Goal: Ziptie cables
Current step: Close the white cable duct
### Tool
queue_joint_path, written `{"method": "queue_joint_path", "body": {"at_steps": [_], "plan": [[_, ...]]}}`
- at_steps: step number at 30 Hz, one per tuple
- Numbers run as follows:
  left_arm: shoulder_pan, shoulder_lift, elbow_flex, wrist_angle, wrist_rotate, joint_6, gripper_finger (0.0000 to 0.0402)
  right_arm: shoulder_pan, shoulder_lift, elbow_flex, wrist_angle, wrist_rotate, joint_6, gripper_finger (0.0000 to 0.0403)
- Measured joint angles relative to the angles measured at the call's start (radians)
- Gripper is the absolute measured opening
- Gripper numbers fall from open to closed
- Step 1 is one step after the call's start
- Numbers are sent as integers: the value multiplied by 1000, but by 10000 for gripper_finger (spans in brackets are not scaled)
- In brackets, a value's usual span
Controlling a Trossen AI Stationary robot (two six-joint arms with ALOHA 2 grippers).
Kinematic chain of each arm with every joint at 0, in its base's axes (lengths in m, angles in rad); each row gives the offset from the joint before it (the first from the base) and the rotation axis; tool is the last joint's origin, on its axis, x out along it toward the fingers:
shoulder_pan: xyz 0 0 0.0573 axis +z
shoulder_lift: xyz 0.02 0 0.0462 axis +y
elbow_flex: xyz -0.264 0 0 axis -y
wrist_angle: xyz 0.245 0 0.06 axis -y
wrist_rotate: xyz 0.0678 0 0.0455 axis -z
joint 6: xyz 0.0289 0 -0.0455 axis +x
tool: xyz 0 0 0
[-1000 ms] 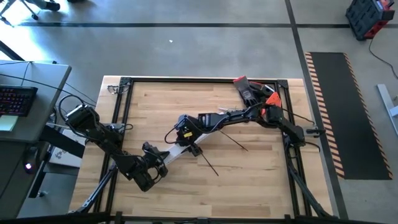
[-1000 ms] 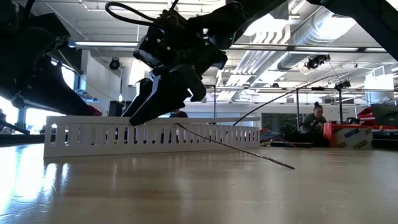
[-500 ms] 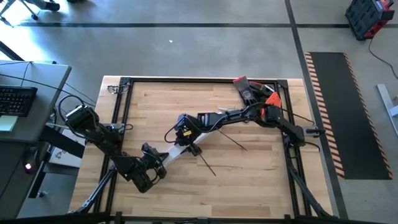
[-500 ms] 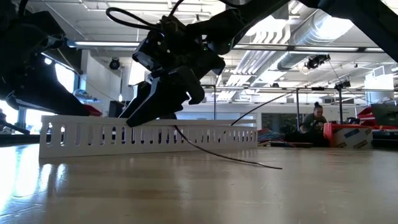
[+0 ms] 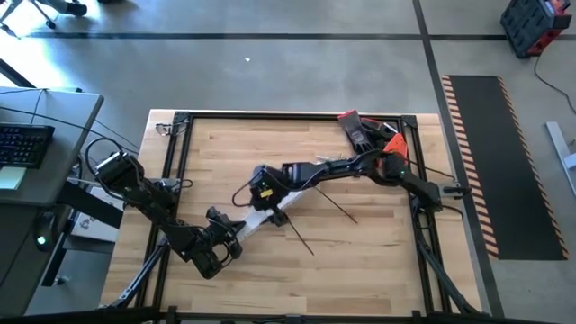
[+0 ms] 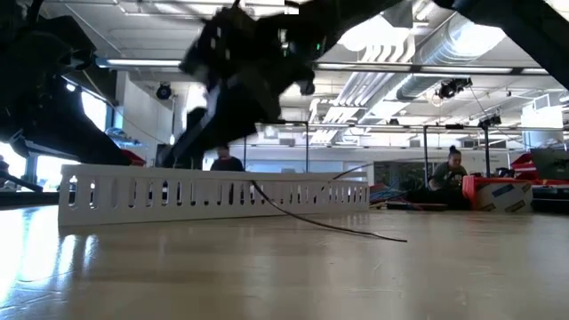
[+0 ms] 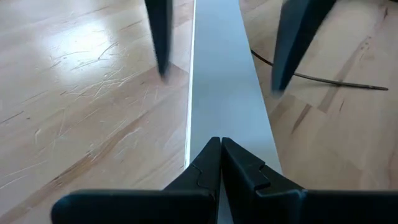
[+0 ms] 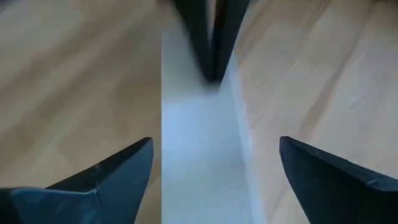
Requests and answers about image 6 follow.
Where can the black aluminium table frame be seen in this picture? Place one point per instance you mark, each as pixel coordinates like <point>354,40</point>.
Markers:
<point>26,198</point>

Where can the orange tape dispenser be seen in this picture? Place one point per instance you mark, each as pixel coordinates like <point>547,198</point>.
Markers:
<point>502,197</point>

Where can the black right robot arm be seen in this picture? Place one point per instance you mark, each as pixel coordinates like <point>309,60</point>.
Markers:
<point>524,26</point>

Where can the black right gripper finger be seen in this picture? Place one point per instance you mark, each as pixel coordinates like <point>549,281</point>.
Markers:
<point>222,120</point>

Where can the black camera stand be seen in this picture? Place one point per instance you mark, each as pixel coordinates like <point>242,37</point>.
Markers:
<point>486,142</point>

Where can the person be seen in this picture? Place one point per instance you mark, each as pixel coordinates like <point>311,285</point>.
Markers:
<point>446,173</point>
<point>226,164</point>

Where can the red bin shelf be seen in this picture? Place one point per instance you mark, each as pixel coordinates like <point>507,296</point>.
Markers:
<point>133,157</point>

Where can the long ceiling light bar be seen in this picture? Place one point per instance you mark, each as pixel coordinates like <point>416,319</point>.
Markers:
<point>142,62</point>

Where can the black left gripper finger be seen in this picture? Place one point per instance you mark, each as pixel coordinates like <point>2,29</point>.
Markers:
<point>75,133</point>

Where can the black overhead camera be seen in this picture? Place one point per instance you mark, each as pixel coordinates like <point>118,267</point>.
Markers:
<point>453,86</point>

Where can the red storage bins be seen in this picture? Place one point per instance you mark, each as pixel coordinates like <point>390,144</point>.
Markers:
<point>522,164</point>

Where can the silver ventilation duct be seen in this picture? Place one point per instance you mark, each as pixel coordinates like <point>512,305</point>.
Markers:
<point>444,49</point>

